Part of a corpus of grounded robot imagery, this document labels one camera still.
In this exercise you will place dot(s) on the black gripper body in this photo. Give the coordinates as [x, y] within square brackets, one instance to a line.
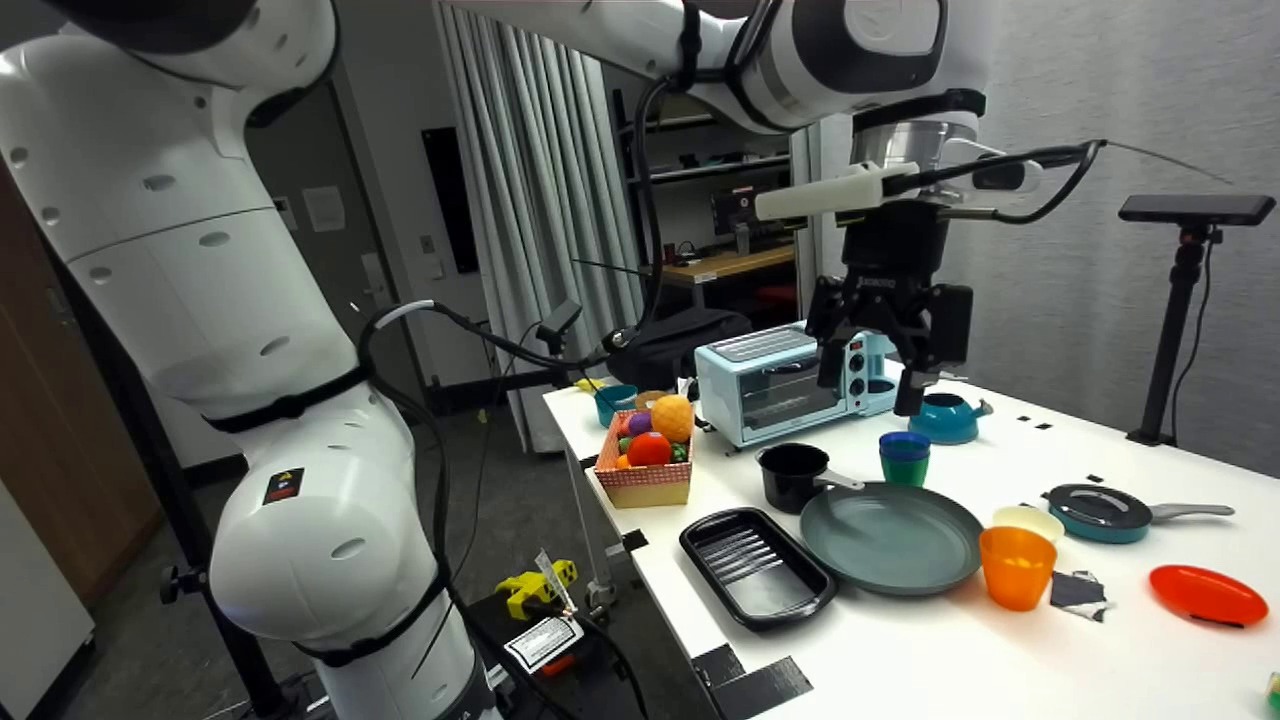
[895, 263]

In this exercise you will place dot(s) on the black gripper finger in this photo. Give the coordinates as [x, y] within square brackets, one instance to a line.
[834, 362]
[919, 383]

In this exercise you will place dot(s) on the translucent orange cup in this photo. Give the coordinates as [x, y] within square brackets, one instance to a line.
[1018, 568]

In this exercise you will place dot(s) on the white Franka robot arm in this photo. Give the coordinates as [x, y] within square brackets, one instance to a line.
[266, 267]

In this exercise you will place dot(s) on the blue plastic cup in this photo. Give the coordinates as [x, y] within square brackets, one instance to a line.
[905, 446]

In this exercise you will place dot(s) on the green plastic cup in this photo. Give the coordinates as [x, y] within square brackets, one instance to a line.
[905, 472]

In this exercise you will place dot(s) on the dark grey-green plate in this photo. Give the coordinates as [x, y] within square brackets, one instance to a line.
[891, 540]

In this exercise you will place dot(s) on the small teal cup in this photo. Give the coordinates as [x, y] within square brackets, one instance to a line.
[619, 400]

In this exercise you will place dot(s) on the small orange-red plate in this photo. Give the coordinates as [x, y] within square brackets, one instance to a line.
[1207, 596]

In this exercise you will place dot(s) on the teal toy kettle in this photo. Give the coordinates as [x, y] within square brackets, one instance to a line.
[948, 423]

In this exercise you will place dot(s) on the light blue toaster oven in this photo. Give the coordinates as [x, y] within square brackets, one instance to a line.
[766, 384]

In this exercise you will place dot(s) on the black toy saucepan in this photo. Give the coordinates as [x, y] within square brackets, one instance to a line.
[794, 482]

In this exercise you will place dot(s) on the black fabric bag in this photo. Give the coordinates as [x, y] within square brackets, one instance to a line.
[675, 349]

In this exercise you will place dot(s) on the orange plush fruit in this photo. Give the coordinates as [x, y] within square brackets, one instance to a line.
[675, 419]

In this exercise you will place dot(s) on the cream bowl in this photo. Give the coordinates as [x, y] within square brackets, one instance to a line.
[1025, 519]

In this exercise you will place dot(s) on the grey backdrop curtain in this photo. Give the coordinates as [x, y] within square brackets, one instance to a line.
[1095, 304]

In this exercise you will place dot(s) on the red plush tomato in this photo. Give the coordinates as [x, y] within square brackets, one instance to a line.
[650, 448]

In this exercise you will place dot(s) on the purple plush fruit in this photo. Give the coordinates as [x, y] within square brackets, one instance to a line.
[638, 423]

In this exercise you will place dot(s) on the black ridged grill tray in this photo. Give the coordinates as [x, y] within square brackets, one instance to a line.
[754, 567]

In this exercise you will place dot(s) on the small teal frying pan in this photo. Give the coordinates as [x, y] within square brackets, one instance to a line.
[1097, 515]

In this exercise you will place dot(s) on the red checkered basket box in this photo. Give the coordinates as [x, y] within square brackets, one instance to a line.
[647, 487]

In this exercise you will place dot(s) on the black tripod stand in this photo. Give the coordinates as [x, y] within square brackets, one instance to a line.
[1170, 335]

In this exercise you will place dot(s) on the small black tape square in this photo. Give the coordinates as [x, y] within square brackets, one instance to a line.
[632, 538]

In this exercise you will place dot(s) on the dark grey packet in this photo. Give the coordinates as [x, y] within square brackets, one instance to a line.
[1078, 593]

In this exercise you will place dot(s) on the black tape strip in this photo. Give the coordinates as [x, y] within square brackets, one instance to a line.
[723, 665]
[761, 684]

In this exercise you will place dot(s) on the yellow clamp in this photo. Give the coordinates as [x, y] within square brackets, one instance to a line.
[532, 584]

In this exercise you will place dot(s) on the white label card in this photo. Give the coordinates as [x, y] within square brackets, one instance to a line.
[541, 645]

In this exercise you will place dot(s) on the grey door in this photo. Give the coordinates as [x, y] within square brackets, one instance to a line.
[341, 286]

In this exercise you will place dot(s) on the white door sign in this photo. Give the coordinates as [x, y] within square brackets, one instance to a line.
[321, 208]

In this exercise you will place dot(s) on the brown wooden panel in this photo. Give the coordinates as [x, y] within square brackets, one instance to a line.
[52, 440]

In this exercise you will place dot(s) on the white cabinet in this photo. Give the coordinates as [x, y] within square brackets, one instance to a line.
[35, 624]

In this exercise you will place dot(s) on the black camera on stand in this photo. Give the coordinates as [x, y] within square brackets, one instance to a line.
[1196, 208]

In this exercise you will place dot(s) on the black wall panel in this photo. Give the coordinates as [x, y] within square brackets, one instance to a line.
[451, 201]

